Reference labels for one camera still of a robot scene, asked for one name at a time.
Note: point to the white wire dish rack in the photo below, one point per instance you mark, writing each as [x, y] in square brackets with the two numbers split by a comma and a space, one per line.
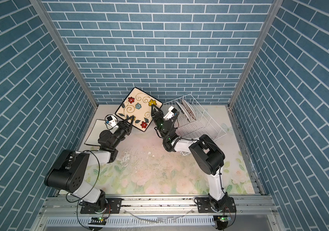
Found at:
[178, 134]

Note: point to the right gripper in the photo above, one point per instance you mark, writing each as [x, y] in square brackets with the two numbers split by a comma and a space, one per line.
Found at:
[160, 115]

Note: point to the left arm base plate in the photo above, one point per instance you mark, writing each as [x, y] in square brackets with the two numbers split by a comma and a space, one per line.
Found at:
[106, 205]

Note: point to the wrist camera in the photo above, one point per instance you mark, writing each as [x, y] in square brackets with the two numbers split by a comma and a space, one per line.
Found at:
[111, 122]
[171, 113]

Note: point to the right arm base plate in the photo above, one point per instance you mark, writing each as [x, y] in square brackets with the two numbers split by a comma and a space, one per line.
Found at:
[210, 205]

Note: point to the round plate orange sunburst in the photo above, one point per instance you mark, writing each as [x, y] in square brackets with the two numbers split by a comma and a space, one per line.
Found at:
[189, 109]

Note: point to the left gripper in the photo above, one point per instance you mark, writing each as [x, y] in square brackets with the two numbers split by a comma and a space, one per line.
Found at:
[125, 129]

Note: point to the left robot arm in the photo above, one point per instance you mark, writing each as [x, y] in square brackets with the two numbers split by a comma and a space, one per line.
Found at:
[68, 171]

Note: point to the round plate red rim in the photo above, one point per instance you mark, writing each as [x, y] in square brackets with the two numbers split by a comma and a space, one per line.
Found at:
[183, 110]

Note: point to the floral black square plate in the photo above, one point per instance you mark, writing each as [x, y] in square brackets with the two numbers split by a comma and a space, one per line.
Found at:
[139, 105]

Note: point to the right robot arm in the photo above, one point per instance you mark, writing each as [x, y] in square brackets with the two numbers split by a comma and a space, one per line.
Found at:
[209, 157]

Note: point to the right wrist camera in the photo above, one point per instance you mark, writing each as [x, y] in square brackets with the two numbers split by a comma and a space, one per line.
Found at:
[171, 113]

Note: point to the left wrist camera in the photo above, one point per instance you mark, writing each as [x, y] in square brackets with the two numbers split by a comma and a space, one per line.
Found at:
[111, 122]

